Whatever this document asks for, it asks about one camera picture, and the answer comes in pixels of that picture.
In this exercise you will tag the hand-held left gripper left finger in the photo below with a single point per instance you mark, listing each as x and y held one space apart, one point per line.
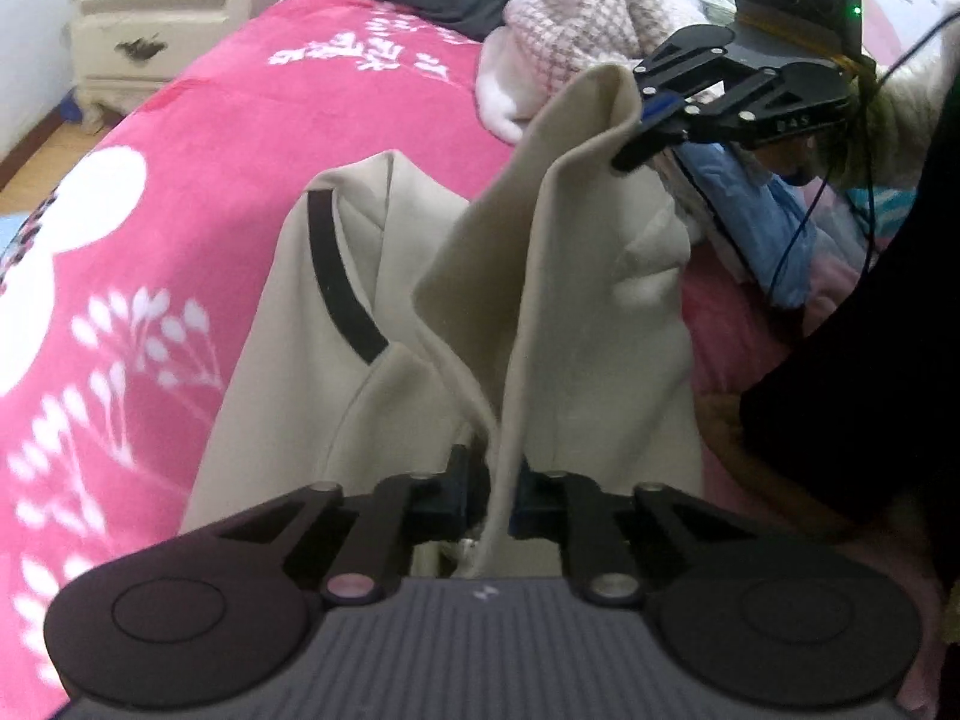
461 499

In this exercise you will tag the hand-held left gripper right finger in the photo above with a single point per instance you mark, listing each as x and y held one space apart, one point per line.
529 506

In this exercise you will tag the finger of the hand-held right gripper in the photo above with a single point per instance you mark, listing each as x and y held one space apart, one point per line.
637 150
652 71

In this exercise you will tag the cream jacket with black trim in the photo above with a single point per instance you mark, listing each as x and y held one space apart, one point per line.
585 277

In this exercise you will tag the blue cloth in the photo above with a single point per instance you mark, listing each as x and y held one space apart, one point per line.
750 225

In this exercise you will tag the light pink cloth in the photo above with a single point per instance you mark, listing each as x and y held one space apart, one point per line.
840 289

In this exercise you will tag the person's leg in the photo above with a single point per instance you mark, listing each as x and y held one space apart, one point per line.
862 390

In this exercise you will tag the pink printed blanket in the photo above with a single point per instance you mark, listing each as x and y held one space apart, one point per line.
187 202

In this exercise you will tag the cream nightstand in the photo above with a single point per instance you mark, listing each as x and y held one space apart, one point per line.
150 15

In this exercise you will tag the small blue object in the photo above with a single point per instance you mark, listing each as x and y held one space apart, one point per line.
73 105

